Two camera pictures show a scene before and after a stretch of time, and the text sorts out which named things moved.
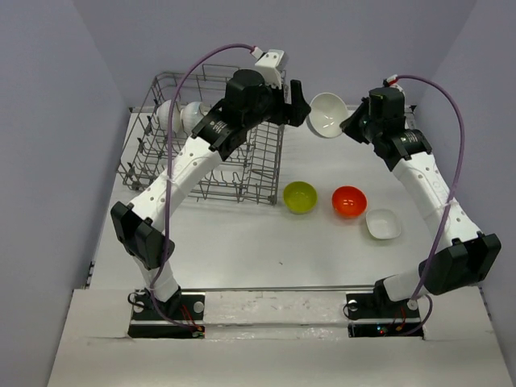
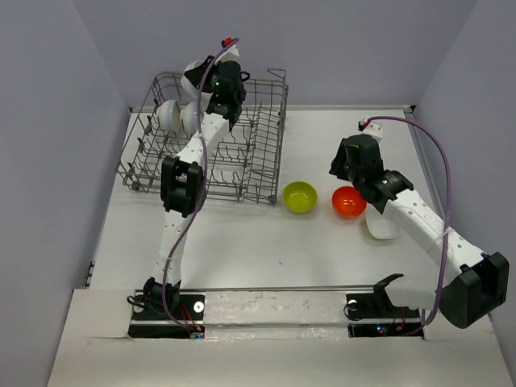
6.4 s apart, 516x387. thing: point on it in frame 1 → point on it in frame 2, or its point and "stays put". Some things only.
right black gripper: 351,124 → 337,162
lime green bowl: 300,197 stays put
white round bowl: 190,114 stays put
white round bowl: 163,115 stays put
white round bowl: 328,111 → 190,89
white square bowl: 383,223 stays put
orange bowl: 349,201 stays put
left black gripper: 298,110 → 194,76
